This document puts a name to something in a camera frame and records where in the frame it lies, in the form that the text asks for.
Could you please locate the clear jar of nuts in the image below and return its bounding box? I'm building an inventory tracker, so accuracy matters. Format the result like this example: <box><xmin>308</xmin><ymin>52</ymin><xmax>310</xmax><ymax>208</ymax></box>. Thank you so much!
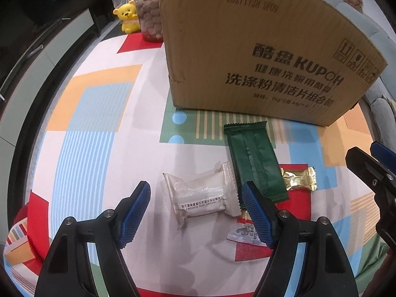
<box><xmin>131</xmin><ymin>0</ymin><xmax>164</xmax><ymax>43</ymax></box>

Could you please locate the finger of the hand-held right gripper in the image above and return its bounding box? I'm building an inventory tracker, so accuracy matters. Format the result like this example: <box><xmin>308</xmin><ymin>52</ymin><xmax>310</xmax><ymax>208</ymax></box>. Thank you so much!
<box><xmin>370</xmin><ymin>141</ymin><xmax>396</xmax><ymax>177</ymax></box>
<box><xmin>346</xmin><ymin>148</ymin><xmax>396</xmax><ymax>199</ymax></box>

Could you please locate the brown plush toy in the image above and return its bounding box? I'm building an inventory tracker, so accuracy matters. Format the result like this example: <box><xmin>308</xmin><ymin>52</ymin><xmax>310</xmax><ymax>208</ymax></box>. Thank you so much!
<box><xmin>342</xmin><ymin>0</ymin><xmax>363</xmax><ymax>13</ymax></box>

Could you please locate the colourful patterned tablecloth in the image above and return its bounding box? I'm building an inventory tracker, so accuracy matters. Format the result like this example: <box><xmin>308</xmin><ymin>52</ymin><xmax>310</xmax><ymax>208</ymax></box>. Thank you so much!
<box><xmin>4</xmin><ymin>32</ymin><xmax>391</xmax><ymax>297</ymax></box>

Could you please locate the beige blanket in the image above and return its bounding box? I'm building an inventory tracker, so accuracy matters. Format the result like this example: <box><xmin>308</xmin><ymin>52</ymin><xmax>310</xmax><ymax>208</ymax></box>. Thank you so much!
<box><xmin>383</xmin><ymin>94</ymin><xmax>396</xmax><ymax>115</ymax></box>

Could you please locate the dark green snack packet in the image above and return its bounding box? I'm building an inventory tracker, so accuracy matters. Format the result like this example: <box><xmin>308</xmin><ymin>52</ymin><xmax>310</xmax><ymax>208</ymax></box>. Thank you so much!
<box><xmin>223</xmin><ymin>121</ymin><xmax>290</xmax><ymax>205</ymax></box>

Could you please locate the red and white snack packet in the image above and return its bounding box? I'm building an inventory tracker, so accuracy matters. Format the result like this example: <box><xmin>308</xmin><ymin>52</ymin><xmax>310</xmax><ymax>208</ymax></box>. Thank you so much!
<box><xmin>226</xmin><ymin>212</ymin><xmax>268</xmax><ymax>247</ymax></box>

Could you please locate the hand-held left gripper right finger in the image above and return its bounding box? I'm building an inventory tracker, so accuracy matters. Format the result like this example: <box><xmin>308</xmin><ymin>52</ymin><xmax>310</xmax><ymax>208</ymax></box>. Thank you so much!
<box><xmin>241</xmin><ymin>181</ymin><xmax>359</xmax><ymax>297</ymax></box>

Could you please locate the brown cardboard box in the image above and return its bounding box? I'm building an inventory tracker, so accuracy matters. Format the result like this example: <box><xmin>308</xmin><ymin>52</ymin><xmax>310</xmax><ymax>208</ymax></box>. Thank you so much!
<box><xmin>158</xmin><ymin>0</ymin><xmax>389</xmax><ymax>127</ymax></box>

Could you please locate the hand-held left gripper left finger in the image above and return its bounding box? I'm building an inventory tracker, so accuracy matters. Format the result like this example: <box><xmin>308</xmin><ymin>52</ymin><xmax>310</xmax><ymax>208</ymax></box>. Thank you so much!
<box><xmin>35</xmin><ymin>181</ymin><xmax>152</xmax><ymax>297</ymax></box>

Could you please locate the yellow bear toy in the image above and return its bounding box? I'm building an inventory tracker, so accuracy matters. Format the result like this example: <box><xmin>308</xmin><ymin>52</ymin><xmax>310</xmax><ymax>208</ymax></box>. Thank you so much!
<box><xmin>113</xmin><ymin>0</ymin><xmax>141</xmax><ymax>34</ymax></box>

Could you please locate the grey television cabinet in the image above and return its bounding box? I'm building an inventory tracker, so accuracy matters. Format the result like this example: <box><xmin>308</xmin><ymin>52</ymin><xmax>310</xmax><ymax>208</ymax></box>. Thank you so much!
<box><xmin>0</xmin><ymin>8</ymin><xmax>100</xmax><ymax>149</ymax></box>

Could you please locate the gold foil snack packet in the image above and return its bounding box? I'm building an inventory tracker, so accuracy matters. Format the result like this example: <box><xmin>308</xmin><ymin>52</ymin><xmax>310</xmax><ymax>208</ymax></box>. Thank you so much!
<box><xmin>278</xmin><ymin>166</ymin><xmax>319</xmax><ymax>193</ymax></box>

